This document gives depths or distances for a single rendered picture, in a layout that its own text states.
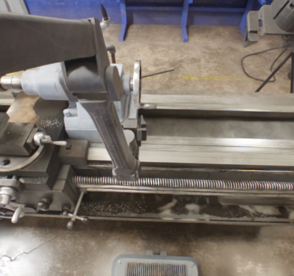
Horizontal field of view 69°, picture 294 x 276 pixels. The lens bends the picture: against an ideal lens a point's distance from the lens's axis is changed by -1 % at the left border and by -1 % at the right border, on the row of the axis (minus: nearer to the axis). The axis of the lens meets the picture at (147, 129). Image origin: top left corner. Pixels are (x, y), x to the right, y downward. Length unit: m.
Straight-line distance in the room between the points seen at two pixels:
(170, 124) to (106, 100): 0.92
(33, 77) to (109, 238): 1.23
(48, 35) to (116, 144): 0.32
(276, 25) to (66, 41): 0.41
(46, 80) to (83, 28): 0.67
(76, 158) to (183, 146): 0.52
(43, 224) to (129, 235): 0.67
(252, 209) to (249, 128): 0.50
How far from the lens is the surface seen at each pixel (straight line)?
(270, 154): 1.19
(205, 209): 1.44
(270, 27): 0.54
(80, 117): 1.04
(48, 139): 0.98
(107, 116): 0.46
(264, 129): 1.47
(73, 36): 0.34
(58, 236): 1.89
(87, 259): 1.79
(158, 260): 1.48
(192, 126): 1.33
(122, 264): 1.48
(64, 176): 1.11
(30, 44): 0.26
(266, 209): 1.57
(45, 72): 1.06
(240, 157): 1.13
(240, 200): 1.48
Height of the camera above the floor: 1.72
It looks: 51 degrees down
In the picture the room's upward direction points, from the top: straight up
